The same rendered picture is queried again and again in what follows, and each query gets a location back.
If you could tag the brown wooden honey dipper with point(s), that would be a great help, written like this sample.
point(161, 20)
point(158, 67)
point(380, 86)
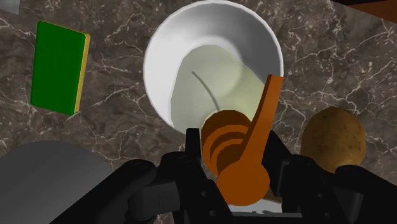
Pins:
point(243, 183)

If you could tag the grey rounded object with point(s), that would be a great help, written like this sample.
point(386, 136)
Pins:
point(43, 183)

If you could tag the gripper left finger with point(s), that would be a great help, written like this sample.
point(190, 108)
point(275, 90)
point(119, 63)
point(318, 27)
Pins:
point(173, 192)

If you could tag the brown potato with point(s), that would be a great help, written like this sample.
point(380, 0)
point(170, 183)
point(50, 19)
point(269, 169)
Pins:
point(333, 139)

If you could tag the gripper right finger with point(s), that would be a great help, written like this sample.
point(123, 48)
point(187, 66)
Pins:
point(325, 198)

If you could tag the white bowl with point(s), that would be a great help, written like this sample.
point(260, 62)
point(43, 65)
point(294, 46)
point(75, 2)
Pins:
point(173, 52)

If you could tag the green sponge with yellow side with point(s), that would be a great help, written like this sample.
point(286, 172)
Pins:
point(55, 66)

